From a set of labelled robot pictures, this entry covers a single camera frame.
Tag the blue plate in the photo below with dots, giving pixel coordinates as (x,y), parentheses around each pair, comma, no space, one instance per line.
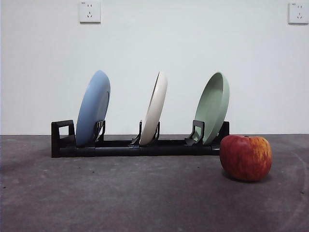
(91,108)

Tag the red yellow apple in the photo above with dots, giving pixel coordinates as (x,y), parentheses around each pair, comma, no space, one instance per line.
(245,158)

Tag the cream white plate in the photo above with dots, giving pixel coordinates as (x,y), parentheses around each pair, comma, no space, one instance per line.
(154,116)

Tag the black plate rack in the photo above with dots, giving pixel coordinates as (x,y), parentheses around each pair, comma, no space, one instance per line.
(120,151)

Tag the pale green plate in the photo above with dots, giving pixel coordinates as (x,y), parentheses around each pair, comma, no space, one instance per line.
(212,108)

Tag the white wall socket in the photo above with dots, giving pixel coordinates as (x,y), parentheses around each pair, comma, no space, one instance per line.
(299,13)
(90,12)

